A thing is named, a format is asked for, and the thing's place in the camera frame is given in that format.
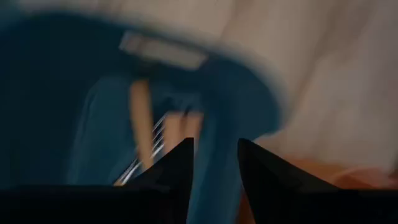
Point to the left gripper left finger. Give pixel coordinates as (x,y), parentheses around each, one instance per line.
(168,193)

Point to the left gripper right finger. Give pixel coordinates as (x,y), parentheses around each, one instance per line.
(280,196)

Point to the orange plastic bin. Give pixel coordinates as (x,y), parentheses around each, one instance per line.
(357,177)

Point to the dark blue plastic bin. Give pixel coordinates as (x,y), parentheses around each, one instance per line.
(46,109)

